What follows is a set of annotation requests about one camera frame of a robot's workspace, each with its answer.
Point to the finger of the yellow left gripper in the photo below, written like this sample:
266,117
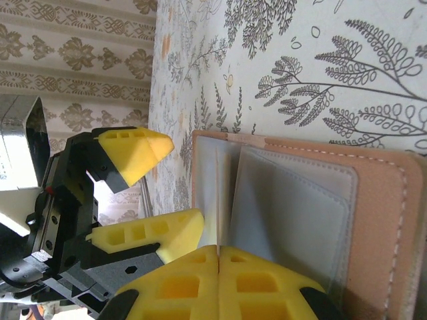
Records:
180,230
133,156

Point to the pink leather card holder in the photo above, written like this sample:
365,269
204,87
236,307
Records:
377,216

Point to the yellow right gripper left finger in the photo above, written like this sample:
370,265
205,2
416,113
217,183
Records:
180,286

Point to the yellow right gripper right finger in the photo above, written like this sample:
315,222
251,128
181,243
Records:
260,286

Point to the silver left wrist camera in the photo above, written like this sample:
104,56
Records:
13,160

